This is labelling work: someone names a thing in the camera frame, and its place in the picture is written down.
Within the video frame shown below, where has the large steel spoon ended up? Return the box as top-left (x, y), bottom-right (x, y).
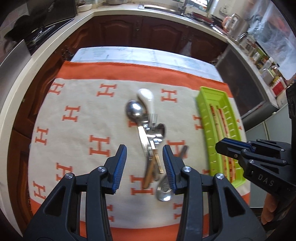
top-left (125, 100), bottom-right (152, 159)

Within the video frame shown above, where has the steel cabinet glass door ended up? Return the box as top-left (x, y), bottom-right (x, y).
top-left (215, 43), bottom-right (279, 131)

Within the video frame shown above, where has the kitchen faucet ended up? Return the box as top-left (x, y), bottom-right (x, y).
top-left (178, 0), bottom-right (188, 16)

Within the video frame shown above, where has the electric kettle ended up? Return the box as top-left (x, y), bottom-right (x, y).
top-left (222, 14), bottom-right (249, 41)

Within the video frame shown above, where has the orange white H-pattern cloth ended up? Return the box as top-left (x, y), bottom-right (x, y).
top-left (28, 60), bottom-right (251, 241)

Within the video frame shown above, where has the black wok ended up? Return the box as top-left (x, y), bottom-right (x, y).
top-left (4, 14), bottom-right (48, 42)

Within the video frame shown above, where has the white ceramic spoon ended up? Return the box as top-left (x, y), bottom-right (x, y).
top-left (137, 88), bottom-right (156, 121)

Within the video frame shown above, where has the steel soup spoon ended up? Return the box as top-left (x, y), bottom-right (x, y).
top-left (155, 145), bottom-right (189, 202)

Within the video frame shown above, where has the lime green plastic tray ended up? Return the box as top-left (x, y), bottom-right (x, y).
top-left (196, 86), bottom-right (246, 188)

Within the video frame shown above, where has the person's right hand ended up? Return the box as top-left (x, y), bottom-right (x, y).
top-left (261, 193), bottom-right (278, 225)

